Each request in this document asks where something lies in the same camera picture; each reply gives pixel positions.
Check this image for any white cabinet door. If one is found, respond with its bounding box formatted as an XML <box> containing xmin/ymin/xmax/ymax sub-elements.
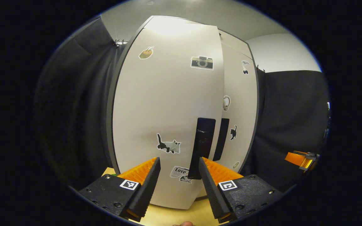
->
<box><xmin>112</xmin><ymin>16</ymin><xmax>225</xmax><ymax>210</ymax></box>
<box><xmin>214</xmin><ymin>30</ymin><xmax>258</xmax><ymax>173</ymax></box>

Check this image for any black left door handle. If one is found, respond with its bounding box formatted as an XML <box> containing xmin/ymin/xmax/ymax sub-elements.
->
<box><xmin>187</xmin><ymin>118</ymin><xmax>216</xmax><ymax>180</ymax></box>

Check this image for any black door handle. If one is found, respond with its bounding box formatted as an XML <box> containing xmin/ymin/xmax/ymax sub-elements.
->
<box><xmin>213</xmin><ymin>118</ymin><xmax>230</xmax><ymax>161</ymax></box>
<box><xmin>187</xmin><ymin>118</ymin><xmax>216</xmax><ymax>180</ymax></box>

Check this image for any black right door handle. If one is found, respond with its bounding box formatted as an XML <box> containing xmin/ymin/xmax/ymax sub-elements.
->
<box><xmin>213</xmin><ymin>118</ymin><xmax>230</xmax><ymax>161</ymax></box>

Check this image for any black backdrop cloth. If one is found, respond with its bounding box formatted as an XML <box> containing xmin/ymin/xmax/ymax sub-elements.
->
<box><xmin>241</xmin><ymin>70</ymin><xmax>330</xmax><ymax>192</ymax></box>
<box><xmin>33</xmin><ymin>17</ymin><xmax>125</xmax><ymax>189</ymax></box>

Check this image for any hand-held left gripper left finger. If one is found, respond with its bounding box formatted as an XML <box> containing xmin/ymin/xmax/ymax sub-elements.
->
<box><xmin>78</xmin><ymin>157</ymin><xmax>162</xmax><ymax>222</ymax></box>

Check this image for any white shoe cabinet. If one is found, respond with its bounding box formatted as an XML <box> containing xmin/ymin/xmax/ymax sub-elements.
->
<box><xmin>106</xmin><ymin>15</ymin><xmax>261</xmax><ymax>211</ymax></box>

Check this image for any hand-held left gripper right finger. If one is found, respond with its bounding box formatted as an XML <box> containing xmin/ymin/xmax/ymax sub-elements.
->
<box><xmin>198</xmin><ymin>157</ymin><xmax>283</xmax><ymax>224</ymax></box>

